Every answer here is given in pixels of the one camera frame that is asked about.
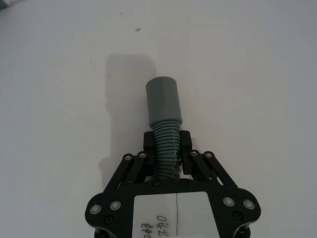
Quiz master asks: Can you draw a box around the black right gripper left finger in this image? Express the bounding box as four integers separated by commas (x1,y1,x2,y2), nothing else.
104,131,156,193

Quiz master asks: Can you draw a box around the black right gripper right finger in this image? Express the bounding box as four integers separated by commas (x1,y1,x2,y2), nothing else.
178,130,235,187

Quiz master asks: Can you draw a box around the grey threaded plastic bolt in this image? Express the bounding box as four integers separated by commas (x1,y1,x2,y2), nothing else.
145,75,184,179

